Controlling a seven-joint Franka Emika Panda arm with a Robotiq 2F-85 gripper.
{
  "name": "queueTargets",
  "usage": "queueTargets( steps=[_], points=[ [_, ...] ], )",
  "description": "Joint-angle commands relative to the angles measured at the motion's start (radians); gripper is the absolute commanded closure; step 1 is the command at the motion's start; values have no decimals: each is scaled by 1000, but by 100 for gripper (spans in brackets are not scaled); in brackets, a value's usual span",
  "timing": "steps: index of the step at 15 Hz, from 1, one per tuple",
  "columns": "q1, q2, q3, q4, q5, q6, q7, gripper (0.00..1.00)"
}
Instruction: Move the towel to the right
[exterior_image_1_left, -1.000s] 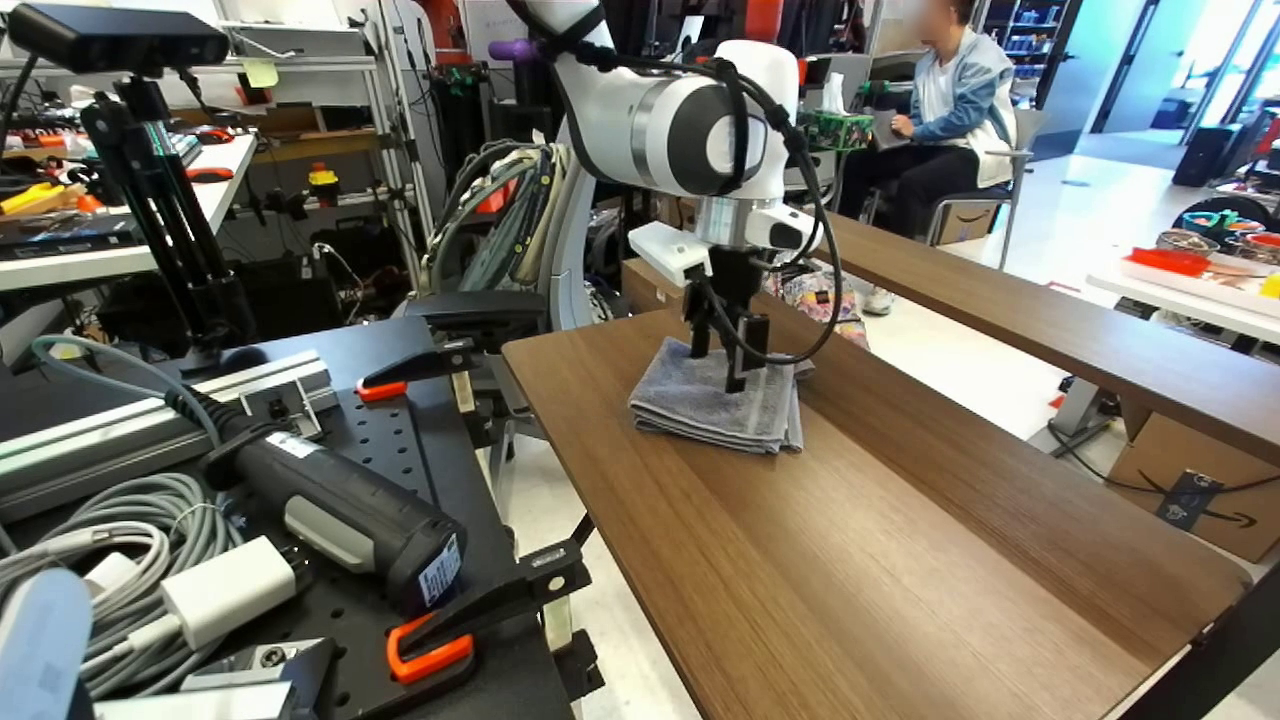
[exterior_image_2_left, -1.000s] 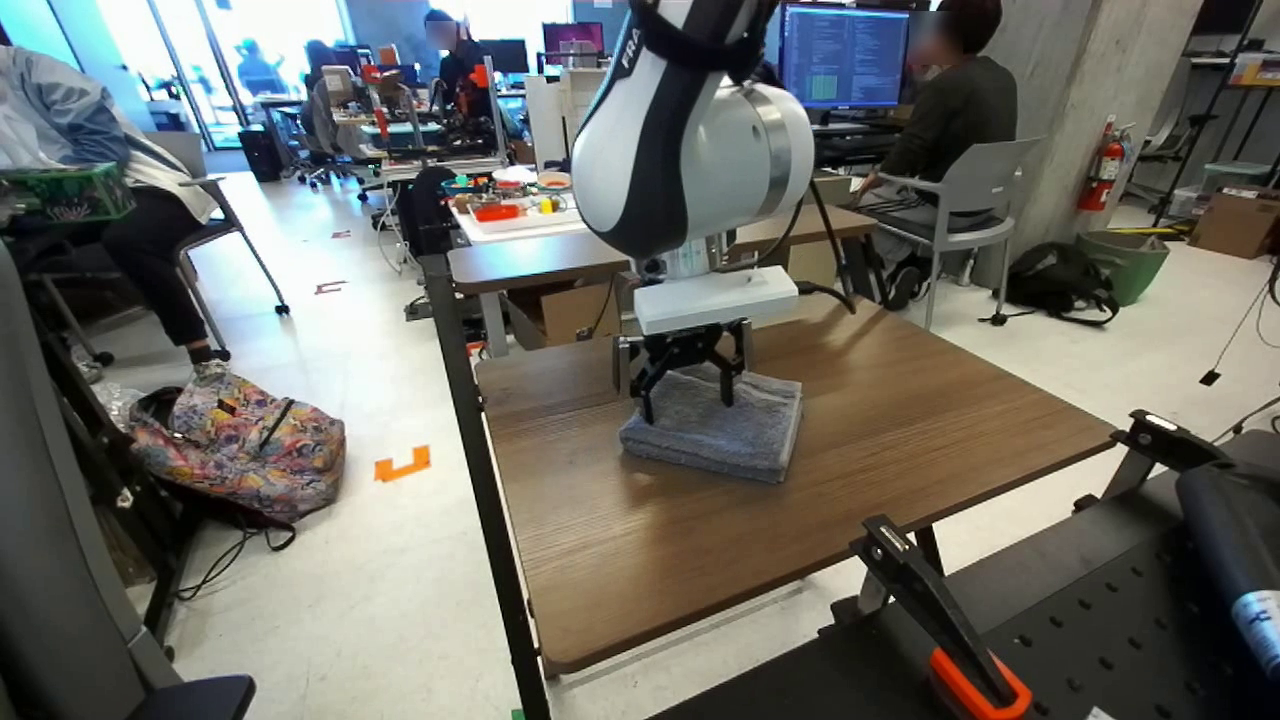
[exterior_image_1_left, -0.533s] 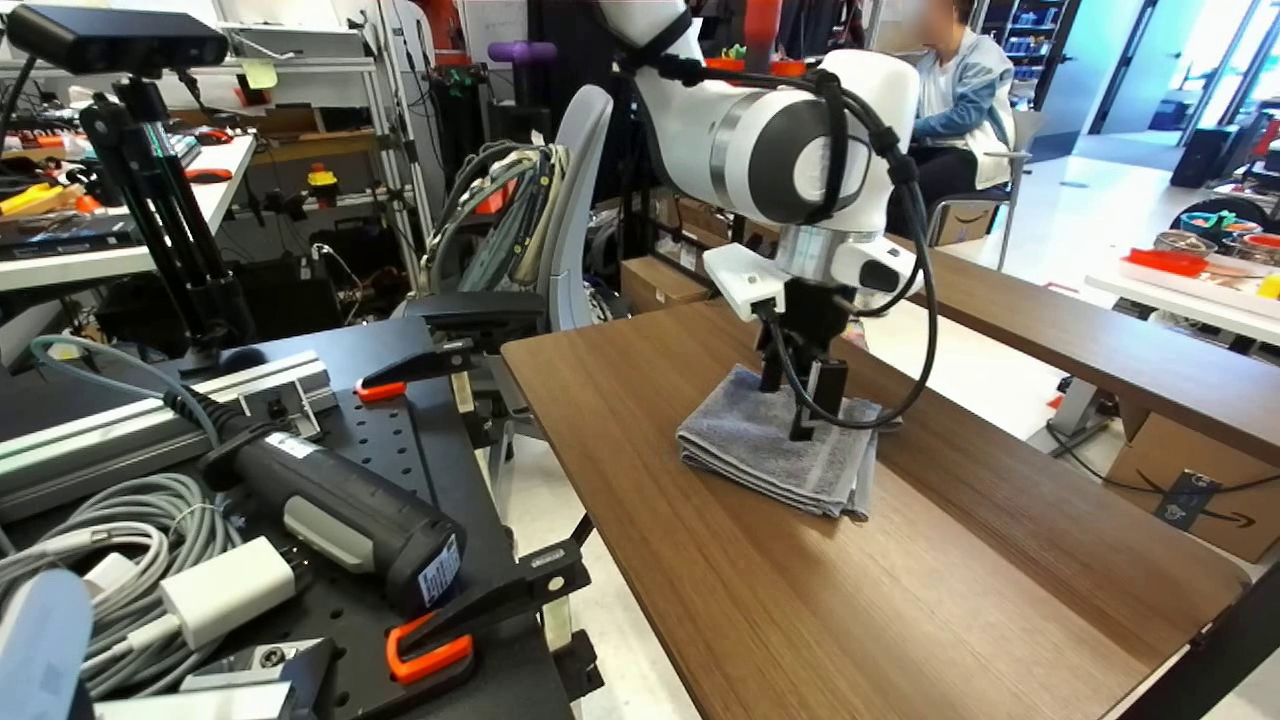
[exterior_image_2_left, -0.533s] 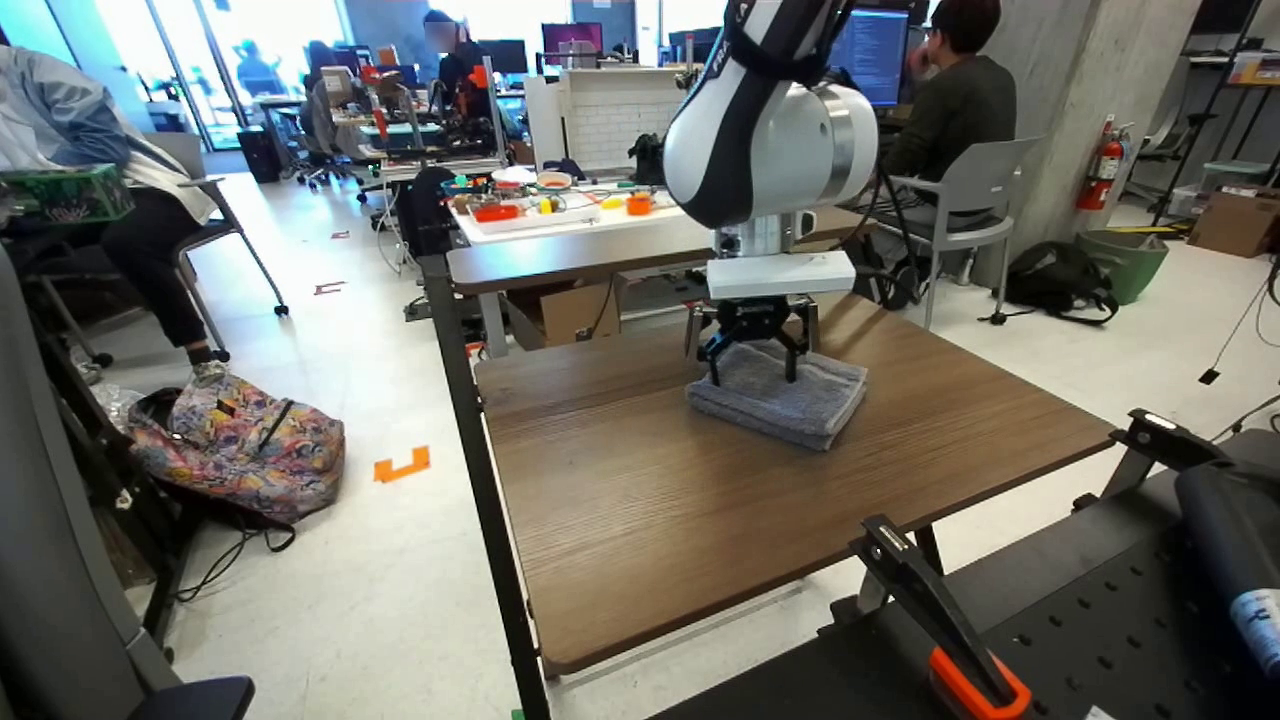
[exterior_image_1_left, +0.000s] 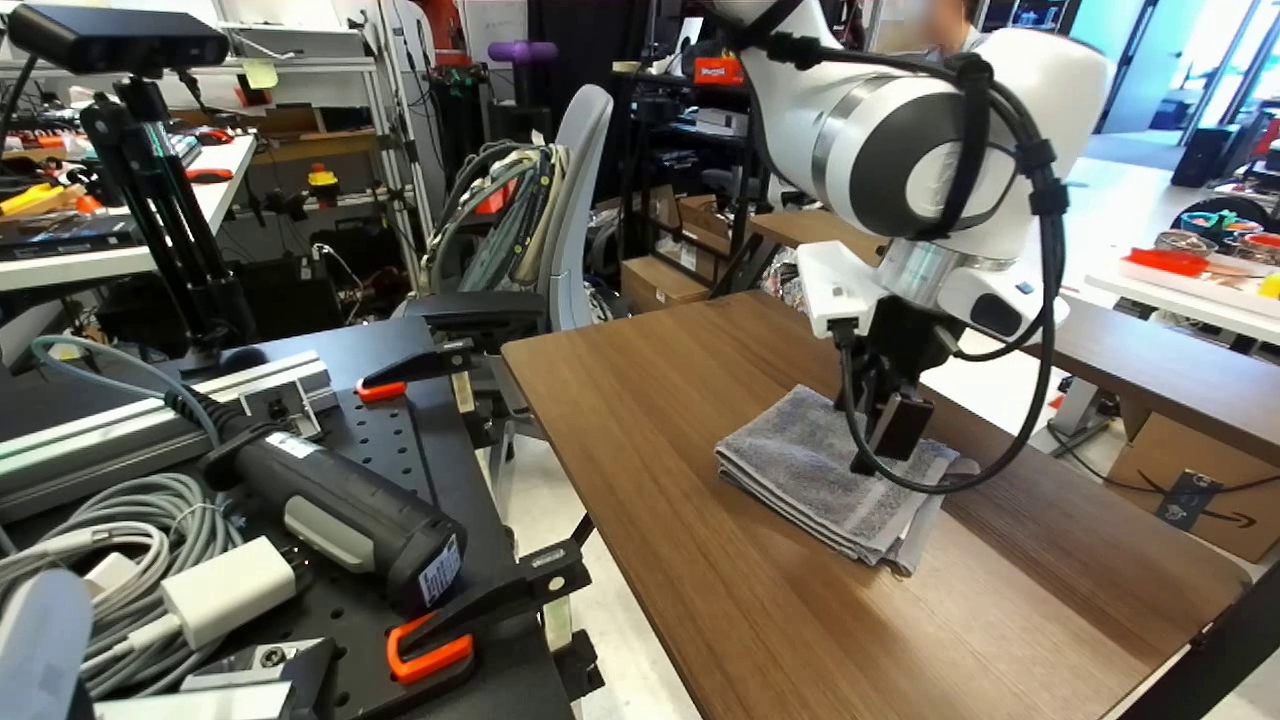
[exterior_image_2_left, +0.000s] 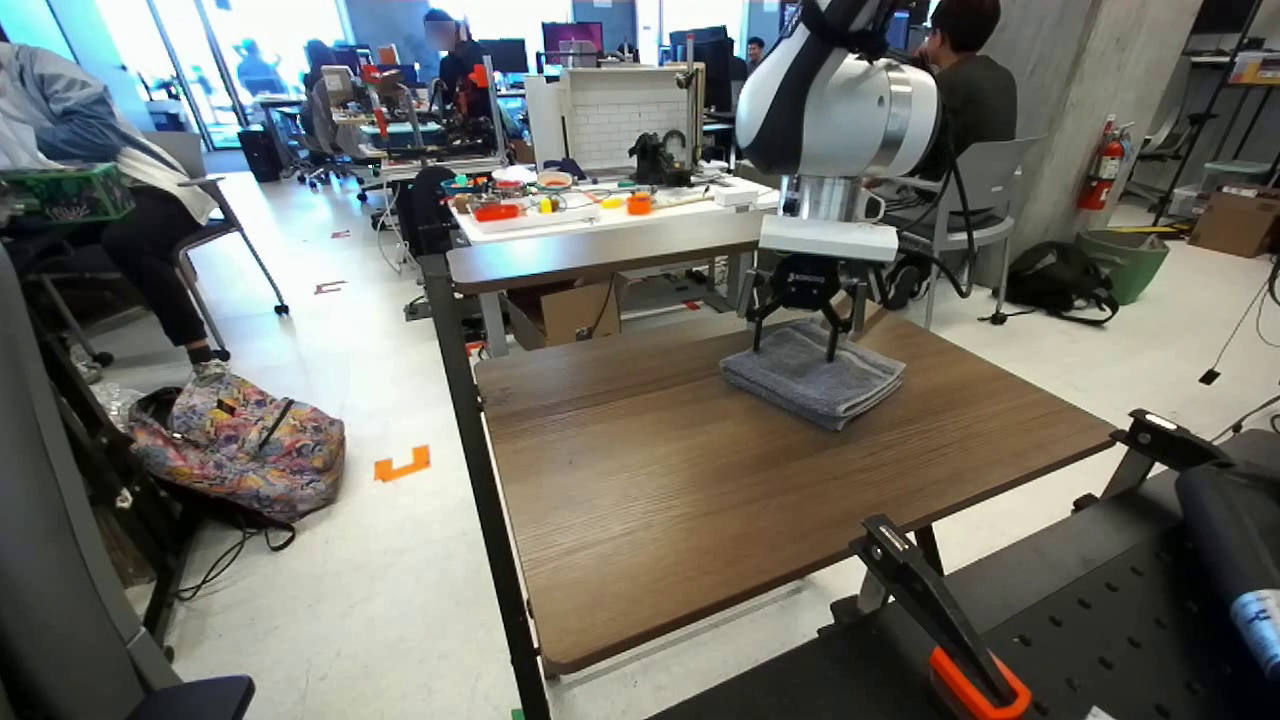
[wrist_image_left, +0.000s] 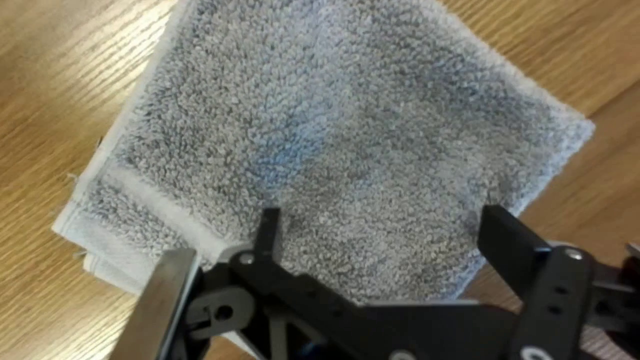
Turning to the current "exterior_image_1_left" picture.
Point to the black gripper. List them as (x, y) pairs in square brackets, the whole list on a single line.
[(901, 346)]

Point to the grey towel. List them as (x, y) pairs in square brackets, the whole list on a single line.
[(803, 466)]

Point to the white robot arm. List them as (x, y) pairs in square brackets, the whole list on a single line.
[(854, 121)]

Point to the grey metal table foot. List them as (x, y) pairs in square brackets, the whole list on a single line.
[(1075, 416)]

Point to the wooden side table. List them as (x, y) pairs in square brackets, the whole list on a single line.
[(1175, 364)]

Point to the brown cardboard box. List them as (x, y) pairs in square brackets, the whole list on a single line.
[(1221, 460)]

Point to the white table with tools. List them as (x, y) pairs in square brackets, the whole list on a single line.
[(1203, 286)]

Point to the grey office chair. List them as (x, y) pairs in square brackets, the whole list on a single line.
[(583, 201)]

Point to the person in background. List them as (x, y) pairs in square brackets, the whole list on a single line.
[(950, 26)]

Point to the black orange bar clamp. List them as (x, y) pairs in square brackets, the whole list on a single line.
[(430, 656), (426, 361)]

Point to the black perforated work table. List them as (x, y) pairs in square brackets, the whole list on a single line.
[(402, 454)]

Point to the purple cylindrical object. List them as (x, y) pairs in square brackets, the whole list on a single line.
[(521, 55)]

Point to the black orange power tool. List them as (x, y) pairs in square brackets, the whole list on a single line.
[(345, 513)]

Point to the white power adapter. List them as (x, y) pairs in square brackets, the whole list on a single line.
[(235, 586)]

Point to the black labelled device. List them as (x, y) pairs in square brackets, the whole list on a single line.
[(252, 683)]

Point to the silver aluminium extrusion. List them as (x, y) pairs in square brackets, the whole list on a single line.
[(106, 433)]

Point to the cluttered white workbench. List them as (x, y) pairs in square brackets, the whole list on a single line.
[(82, 252)]

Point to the grey rounded plastic object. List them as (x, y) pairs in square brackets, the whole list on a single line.
[(42, 655)]

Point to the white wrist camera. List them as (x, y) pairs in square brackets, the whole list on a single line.
[(995, 314)]

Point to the black camera tripod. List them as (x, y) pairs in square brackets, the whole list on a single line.
[(164, 224)]

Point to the black stereo camera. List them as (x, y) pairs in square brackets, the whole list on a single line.
[(106, 37)]

